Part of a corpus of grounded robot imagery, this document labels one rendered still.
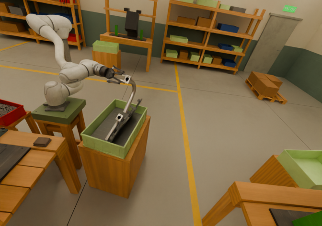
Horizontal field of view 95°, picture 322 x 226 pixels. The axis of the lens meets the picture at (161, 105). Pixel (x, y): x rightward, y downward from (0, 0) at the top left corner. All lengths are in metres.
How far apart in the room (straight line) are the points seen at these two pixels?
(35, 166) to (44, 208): 0.90
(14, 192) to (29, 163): 0.20
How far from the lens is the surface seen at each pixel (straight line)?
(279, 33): 7.46
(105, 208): 2.15
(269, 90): 5.31
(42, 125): 1.98
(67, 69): 1.16
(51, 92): 1.75
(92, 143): 1.50
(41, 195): 2.41
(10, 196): 1.44
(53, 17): 1.66
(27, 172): 1.49
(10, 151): 1.65
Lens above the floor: 2.02
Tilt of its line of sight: 36 degrees down
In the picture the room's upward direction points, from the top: 11 degrees clockwise
